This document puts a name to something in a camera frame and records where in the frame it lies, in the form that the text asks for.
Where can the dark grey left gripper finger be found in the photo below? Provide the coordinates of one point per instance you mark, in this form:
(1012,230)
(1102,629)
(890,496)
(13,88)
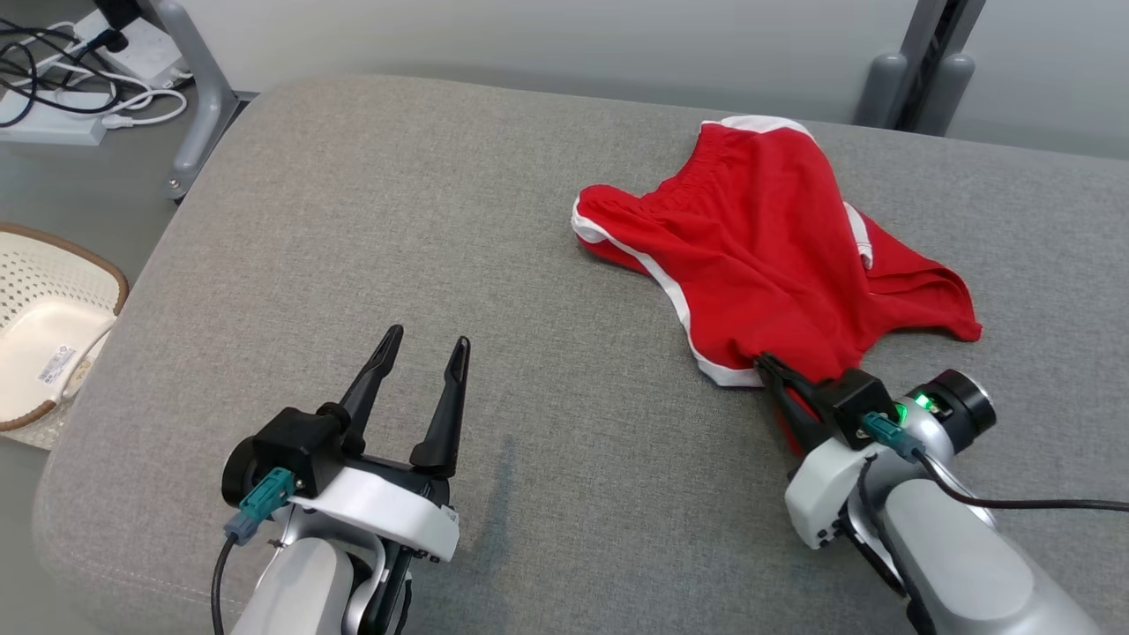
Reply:
(441,423)
(370,388)

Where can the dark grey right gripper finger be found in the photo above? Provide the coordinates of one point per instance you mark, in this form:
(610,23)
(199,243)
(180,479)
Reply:
(803,423)
(789,375)

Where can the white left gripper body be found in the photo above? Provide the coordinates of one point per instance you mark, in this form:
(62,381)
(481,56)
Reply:
(388,507)

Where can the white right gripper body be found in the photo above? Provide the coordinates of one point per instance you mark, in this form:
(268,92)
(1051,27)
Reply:
(820,494)

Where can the red shorts with white trim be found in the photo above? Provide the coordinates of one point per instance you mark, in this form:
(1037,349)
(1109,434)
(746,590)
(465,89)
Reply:
(776,265)

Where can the cream plastic laundry basket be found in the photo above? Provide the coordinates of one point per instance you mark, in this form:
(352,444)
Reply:
(44,335)

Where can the white power strip with plugs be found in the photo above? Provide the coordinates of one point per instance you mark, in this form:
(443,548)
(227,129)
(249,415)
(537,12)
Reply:
(145,53)

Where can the long white power strip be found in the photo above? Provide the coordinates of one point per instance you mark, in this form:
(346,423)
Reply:
(44,123)

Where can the black plug adapter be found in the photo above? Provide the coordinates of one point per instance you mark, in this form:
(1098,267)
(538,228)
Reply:
(115,13)

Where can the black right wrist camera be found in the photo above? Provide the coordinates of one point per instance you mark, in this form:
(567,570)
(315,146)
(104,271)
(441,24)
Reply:
(851,397)

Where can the grey partition post with foot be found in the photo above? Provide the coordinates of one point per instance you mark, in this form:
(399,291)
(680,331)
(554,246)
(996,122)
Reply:
(203,97)

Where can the grey metal partition post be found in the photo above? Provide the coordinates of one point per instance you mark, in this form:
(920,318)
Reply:
(917,62)

